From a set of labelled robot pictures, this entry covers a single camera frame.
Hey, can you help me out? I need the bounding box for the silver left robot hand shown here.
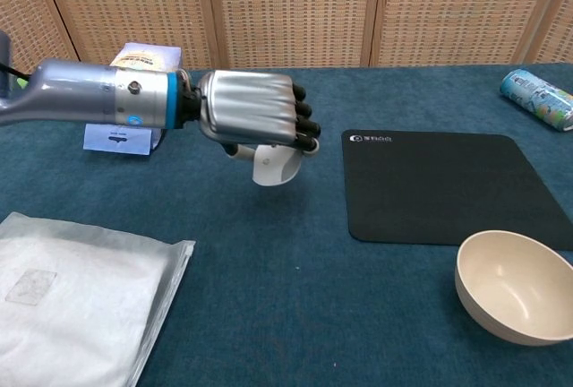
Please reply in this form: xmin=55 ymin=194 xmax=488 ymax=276
xmin=194 ymin=69 xmax=323 ymax=163

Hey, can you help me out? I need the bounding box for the white wireless computer mouse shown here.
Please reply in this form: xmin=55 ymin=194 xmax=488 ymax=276
xmin=252 ymin=139 xmax=321 ymax=188

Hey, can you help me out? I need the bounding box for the black square mouse pad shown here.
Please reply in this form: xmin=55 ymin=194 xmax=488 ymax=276
xmin=341 ymin=129 xmax=573 ymax=252

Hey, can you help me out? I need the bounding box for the woven wooden folding screen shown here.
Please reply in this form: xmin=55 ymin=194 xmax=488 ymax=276
xmin=0 ymin=0 xmax=573 ymax=78

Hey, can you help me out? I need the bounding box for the lavender paper food bag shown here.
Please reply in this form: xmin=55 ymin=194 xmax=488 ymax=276
xmin=82 ymin=41 xmax=184 ymax=156

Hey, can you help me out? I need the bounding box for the teal table cloth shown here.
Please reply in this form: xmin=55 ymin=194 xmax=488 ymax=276
xmin=0 ymin=62 xmax=573 ymax=387

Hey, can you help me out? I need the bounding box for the white frosted plastic package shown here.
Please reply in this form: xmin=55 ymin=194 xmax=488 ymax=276
xmin=0 ymin=211 xmax=197 ymax=387

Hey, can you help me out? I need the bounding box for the light blue drink can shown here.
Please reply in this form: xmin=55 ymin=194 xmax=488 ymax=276
xmin=499 ymin=68 xmax=573 ymax=133

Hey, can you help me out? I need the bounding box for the beige round bowl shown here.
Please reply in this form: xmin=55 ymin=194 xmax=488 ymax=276
xmin=454 ymin=229 xmax=573 ymax=347

